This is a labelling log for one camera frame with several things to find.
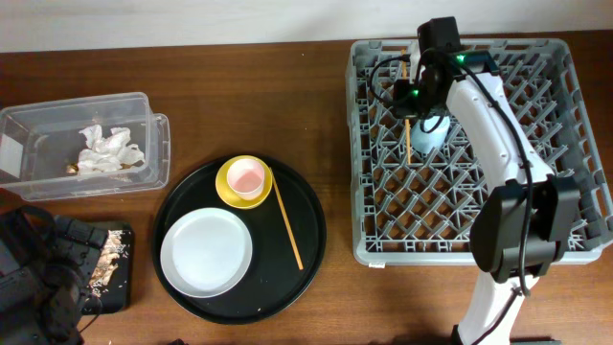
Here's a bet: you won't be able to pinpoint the grey plastic dishwasher rack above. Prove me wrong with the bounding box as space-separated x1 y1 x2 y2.
346 38 612 266

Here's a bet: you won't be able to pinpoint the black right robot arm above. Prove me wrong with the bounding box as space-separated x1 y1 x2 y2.
395 48 580 344

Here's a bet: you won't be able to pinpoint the yellow saucer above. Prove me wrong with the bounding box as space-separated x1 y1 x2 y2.
216 155 272 210

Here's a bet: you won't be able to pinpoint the black rectangular tray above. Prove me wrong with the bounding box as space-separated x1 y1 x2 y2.
81 221 134 315

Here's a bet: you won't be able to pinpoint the grey round plate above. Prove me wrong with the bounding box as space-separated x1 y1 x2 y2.
160 208 253 299

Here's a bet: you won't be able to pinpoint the round black tray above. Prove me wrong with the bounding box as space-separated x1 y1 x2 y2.
151 156 327 325

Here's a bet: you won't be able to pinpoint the white napkin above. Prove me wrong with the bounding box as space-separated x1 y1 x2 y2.
77 125 145 175

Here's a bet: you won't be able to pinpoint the food scraps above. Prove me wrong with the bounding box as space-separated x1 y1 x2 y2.
89 230 127 297

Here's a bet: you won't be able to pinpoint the pink cup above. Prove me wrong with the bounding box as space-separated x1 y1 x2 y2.
226 157 265 200

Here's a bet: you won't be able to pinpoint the clear plastic waste bin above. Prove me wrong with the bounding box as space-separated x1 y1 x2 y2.
1 92 170 201

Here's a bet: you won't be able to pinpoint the light blue cup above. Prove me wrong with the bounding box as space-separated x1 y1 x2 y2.
410 111 450 154

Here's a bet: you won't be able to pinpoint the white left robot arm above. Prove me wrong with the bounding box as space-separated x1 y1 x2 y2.
1 205 108 344

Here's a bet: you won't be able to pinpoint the wooden chopstick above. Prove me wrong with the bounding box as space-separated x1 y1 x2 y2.
269 168 304 271
401 61 412 165

